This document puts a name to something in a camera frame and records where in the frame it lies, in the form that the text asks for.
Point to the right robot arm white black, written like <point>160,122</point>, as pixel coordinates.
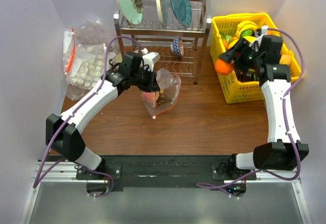
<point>284,150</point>

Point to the brown longan bunch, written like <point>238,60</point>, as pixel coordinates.
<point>162,98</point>

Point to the green lime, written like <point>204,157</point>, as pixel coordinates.
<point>246,33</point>

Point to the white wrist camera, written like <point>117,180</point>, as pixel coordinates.
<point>150,58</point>
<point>259,34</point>

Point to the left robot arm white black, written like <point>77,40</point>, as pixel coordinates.
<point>63,132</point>

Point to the aluminium frame rail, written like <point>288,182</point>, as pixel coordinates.
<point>62,172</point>

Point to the yellow lemon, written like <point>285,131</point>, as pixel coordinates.
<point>285,59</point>

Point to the yellow banana bunch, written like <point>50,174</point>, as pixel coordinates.
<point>244,25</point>

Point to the orange fruit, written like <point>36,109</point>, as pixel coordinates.
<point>223,68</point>

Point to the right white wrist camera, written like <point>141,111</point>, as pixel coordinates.
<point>259,34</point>

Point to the teal blue plate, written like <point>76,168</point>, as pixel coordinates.
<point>182,11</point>

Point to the clear orange-zipper zip bag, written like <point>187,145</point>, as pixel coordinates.
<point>171,84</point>

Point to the cream enamel mug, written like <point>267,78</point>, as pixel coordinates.
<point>113,60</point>

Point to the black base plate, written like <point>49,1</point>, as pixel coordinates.
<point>178,171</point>

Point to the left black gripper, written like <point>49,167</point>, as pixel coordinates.
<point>152,85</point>

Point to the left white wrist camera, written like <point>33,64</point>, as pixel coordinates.
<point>150,58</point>

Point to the pink yellow peach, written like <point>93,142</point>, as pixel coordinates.
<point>150,97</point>

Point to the blue patterned bowl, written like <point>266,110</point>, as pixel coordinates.
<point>177,47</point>

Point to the zip bag with white pieces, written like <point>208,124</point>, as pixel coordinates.
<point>83,66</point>

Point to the yellow plastic basket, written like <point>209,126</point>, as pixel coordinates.
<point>238,86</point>

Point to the metal dish rack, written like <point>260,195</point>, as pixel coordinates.
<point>150,34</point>

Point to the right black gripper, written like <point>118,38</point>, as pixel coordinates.
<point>242,47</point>

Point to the mint green floral plate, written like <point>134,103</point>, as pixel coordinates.
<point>132,10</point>

